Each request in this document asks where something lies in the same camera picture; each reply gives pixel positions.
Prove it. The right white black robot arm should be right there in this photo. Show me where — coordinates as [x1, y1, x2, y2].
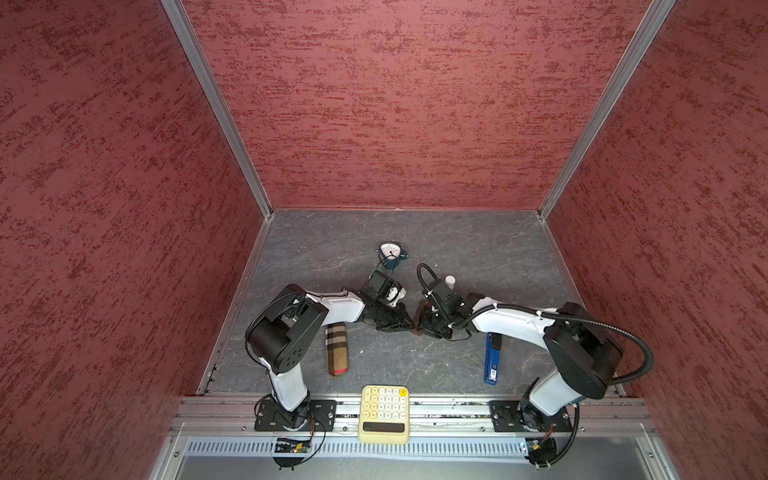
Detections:
[419, 280, 623, 424]

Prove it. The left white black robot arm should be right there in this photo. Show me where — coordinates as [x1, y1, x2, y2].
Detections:
[245, 280, 412, 414]

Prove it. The plaid glasses case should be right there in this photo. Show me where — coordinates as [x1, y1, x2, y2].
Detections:
[325, 323, 349, 377]

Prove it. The teal kitchen scale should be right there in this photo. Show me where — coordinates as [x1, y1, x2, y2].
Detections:
[378, 241, 409, 271]

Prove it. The yellow calculator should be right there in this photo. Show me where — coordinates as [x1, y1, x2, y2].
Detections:
[358, 385, 410, 445]

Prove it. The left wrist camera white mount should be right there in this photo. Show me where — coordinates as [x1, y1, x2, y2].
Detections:
[361, 269, 407, 307]

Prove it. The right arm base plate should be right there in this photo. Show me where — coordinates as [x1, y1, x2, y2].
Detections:
[488, 400, 572, 434]

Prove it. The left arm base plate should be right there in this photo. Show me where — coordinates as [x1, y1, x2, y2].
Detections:
[253, 395, 337, 433]

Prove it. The black corrugated cable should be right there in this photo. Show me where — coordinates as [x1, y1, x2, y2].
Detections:
[416, 262, 655, 469]

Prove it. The aluminium front rail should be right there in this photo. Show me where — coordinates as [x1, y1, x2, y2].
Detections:
[170, 394, 659, 438]

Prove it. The white slotted cable duct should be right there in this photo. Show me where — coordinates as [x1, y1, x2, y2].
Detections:
[184, 436, 529, 462]

